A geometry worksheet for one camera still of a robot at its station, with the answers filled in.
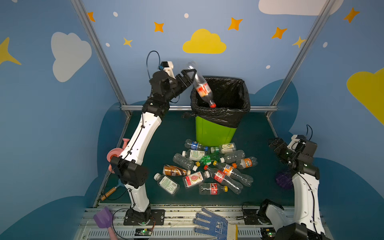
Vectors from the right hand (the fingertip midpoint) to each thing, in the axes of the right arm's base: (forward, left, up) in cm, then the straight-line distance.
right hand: (275, 143), depth 77 cm
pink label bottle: (-14, +42, -18) cm, 48 cm away
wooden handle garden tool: (-24, +87, -18) cm, 92 cm away
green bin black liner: (+9, +30, +2) cm, 31 cm away
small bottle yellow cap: (-20, +32, -17) cm, 42 cm away
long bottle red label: (-14, +27, -17) cm, 34 cm away
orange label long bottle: (-13, +13, -19) cm, 26 cm away
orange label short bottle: (-4, +12, -17) cm, 21 cm away
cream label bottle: (+6, +21, -18) cm, 28 cm away
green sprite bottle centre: (-2, +35, -18) cm, 39 cm away
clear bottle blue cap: (+7, +43, -17) cm, 47 cm away
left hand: (+15, +44, +30) cm, 55 cm away
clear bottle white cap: (-19, +56, -19) cm, 62 cm away
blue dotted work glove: (-36, +29, -21) cm, 51 cm away
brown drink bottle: (-11, +56, -17) cm, 60 cm away
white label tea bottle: (+1, +42, -18) cm, 46 cm away
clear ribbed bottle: (+3, +18, -22) cm, 29 cm away
